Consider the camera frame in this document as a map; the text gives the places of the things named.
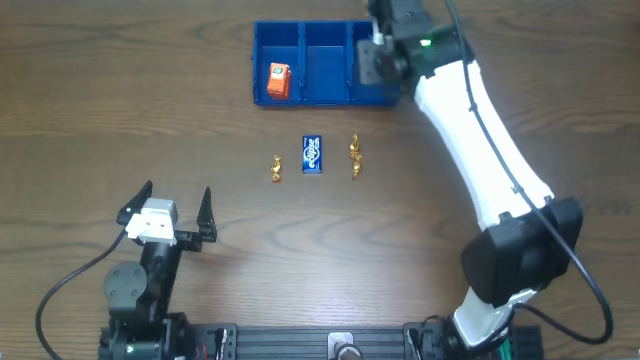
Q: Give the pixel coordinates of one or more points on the blue tray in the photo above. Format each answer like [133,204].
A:
[325,75]

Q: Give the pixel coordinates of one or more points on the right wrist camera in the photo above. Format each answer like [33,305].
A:
[369,62]

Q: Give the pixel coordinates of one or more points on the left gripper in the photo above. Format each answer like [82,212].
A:
[187,241]

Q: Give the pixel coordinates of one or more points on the blue candy pack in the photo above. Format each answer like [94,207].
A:
[312,155]

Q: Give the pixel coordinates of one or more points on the orange candy box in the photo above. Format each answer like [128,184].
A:
[278,80]

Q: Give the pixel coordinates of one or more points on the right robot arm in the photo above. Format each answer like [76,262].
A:
[465,125]

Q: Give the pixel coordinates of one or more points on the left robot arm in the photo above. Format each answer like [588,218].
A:
[125,285]

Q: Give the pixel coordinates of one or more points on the mounting rail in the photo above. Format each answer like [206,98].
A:
[290,342]

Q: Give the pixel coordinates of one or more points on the gold candy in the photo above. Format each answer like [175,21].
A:
[356,169]
[276,170]
[354,145]

